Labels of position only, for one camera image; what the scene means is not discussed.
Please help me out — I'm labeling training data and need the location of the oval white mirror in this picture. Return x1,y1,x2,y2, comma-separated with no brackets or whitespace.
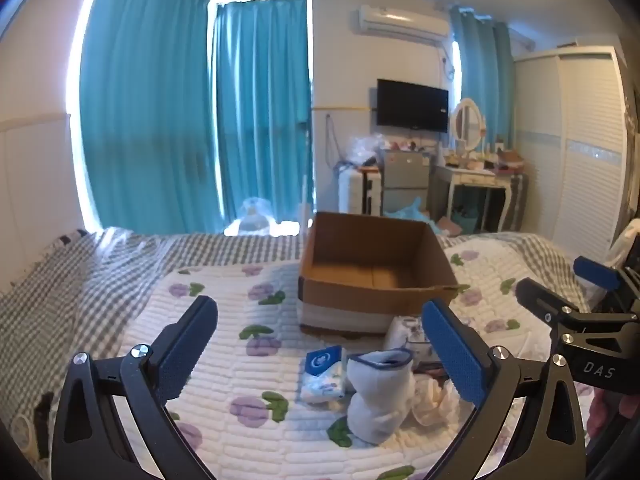
448,97,487,153

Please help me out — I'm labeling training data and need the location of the black wall television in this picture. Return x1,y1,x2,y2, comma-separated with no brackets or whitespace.
376,78,450,133

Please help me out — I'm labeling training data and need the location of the white suitcase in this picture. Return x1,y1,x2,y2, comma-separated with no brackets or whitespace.
337,167,383,216

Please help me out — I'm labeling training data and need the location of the grey checked stool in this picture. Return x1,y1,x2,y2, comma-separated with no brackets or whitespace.
500,172,530,231

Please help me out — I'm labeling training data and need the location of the grey mini fridge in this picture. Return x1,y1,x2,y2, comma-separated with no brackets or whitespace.
381,149,432,218

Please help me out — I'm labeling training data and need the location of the blue plastic bag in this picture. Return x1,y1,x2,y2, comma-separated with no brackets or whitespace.
382,197,451,236

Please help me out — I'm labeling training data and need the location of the pale pink cloth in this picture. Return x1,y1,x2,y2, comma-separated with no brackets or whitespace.
411,372,473,428

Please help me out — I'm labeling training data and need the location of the narrow teal curtain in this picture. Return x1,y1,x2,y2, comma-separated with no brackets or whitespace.
450,5,516,151

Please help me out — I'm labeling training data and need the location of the white patterned packet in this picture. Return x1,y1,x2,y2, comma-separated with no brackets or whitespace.
385,316,433,361

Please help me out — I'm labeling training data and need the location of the cardboard box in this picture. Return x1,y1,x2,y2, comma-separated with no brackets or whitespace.
297,211,473,336

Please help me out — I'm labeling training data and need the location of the wide teal curtain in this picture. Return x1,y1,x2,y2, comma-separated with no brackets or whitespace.
79,0,223,233

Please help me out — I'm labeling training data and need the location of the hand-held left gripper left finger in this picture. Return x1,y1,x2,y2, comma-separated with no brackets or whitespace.
50,295,221,480

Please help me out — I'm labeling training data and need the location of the white hanging garment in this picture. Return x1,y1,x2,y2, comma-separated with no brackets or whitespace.
607,220,640,266

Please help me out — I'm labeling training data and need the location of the floral quilted bedspread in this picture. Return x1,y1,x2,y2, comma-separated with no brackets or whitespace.
0,227,591,461

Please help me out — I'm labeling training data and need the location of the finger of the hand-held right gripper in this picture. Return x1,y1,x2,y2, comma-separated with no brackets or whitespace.
515,277,583,326
574,256,640,311

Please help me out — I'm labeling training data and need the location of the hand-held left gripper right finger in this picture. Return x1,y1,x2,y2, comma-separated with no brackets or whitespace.
421,299,587,480

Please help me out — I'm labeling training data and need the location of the teal storage basket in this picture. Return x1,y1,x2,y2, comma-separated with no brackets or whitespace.
452,210,481,233

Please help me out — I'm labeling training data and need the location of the clear plastic bag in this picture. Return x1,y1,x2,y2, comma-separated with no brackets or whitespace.
347,135,388,168

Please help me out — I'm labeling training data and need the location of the person's right hand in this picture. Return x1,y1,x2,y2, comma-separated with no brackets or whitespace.
587,390,640,438

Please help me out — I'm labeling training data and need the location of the clear water jug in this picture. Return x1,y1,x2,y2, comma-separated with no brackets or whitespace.
225,197,281,236

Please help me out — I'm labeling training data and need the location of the white vanity table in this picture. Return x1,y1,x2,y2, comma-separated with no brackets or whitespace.
432,162,516,233

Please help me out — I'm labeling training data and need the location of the blue tissue packet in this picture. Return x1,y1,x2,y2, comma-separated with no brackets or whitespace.
300,345,351,403

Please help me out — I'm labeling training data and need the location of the white sock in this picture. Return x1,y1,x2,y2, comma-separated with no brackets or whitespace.
346,349,417,445

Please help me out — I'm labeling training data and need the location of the white wardrobe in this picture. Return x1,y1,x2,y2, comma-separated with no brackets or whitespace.
512,45,633,256

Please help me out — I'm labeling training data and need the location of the white air conditioner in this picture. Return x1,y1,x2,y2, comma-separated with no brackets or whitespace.
356,4,451,43

